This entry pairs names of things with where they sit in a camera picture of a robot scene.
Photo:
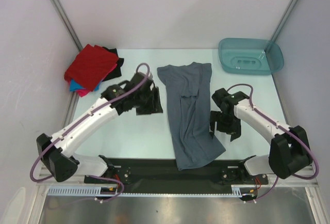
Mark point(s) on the pink folded t shirt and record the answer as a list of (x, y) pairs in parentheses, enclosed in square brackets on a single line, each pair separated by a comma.
[(83, 93)]

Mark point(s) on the aluminium side rail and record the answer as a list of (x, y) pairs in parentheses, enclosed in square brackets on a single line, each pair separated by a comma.
[(71, 109), (289, 100)]

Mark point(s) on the right aluminium side rail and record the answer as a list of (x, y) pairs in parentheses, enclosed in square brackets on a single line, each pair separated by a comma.
[(289, 100)]

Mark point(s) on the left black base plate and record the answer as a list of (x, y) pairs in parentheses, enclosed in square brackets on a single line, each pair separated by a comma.
[(110, 173)]

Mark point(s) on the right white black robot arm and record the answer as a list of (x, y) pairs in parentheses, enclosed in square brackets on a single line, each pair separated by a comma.
[(288, 145)]

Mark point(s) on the right grey cable duct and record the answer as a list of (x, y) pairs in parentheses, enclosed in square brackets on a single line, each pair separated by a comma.
[(245, 190)]

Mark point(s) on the left aluminium corner post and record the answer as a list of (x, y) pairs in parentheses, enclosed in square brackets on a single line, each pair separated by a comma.
[(67, 23)]

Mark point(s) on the left aluminium side rail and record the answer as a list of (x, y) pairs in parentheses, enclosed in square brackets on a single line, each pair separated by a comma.
[(71, 109)]

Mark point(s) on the blue folded t shirt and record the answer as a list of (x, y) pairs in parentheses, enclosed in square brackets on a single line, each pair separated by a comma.
[(74, 86)]

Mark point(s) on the teal transparent plastic bin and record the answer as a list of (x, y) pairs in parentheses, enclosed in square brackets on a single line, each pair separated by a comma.
[(250, 56)]

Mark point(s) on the left grey cable duct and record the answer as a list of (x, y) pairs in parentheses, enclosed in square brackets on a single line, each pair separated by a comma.
[(97, 191)]

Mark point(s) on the black folded t shirt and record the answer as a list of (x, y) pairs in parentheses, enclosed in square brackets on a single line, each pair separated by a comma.
[(116, 71)]

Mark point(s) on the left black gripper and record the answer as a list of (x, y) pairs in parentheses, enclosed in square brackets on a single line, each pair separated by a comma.
[(157, 109)]

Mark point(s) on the grey cable duct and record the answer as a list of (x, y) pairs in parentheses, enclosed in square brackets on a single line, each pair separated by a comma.
[(245, 190), (97, 191)]

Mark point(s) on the aluminium corner post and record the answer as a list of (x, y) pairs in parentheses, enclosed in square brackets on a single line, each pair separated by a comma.
[(285, 17), (67, 23)]

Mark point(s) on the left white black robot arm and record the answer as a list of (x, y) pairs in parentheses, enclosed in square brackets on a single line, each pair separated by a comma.
[(58, 152)]

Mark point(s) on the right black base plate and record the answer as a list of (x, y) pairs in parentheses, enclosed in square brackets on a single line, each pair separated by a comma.
[(236, 175)]

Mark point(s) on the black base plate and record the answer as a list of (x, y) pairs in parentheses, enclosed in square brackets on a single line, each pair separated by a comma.
[(110, 173), (236, 175)]

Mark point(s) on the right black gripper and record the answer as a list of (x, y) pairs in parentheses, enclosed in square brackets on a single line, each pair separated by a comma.
[(235, 128)]

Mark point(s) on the right aluminium corner post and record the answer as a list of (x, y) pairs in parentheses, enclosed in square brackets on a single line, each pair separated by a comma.
[(285, 17)]

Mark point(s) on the red folded t shirt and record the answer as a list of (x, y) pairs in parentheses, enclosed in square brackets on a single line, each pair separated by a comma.
[(91, 66)]

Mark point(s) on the aluminium front frame rail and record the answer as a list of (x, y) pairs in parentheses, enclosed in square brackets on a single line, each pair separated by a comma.
[(291, 181)]

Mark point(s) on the grey blue polo shirt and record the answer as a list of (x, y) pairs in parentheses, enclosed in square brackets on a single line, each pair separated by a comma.
[(188, 110)]

